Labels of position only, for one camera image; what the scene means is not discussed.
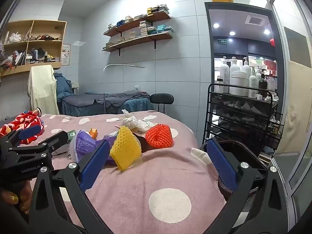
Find blue covered massage bed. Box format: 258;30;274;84
57;90;155;117

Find person's left hand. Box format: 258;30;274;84
0;180;34;215

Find white paper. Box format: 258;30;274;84
114;109;157;134

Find row of toiletry bottles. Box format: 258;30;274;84
214;56;279;101

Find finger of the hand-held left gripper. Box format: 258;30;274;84
0;124;42;147
36;130;70;156

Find wooden wall cabinet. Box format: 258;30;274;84
0;19;68;77

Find red patterned cloth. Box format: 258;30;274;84
0;111;46;145

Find aluminium glass door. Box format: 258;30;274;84
258;0;312;215

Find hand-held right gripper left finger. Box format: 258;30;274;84
28;139;111;234

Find cream foam board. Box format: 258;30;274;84
278;60;312;154

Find ceiling vent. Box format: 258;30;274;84
246;15;265;26

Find brown plastic bin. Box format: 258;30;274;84
200;139;269;200

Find purple snack packet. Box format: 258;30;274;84
69;130;120;165

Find cream hanging cloth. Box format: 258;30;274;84
27;65;60;115

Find orange foam fruit net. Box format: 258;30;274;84
145;124;174;148

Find wall shelves with boxes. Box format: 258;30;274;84
104;20;175;51

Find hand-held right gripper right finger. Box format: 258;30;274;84
201;138;293;234

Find grey blanket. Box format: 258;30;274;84
94;91;151;108

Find row of stacked boxes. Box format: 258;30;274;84
107;4;170;31

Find yellow foam fruit net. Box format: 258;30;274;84
110;125;142;172

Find black wire rolling cart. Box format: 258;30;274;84
202;83;285;162

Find black round stool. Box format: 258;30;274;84
150;93;175;114

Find blue cloth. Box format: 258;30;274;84
54;73;74;103

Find wall poster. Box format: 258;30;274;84
61;43;71;66

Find white flat box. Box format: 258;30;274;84
258;152;272;164

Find pink polka dot blanket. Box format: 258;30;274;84
0;110;228;234

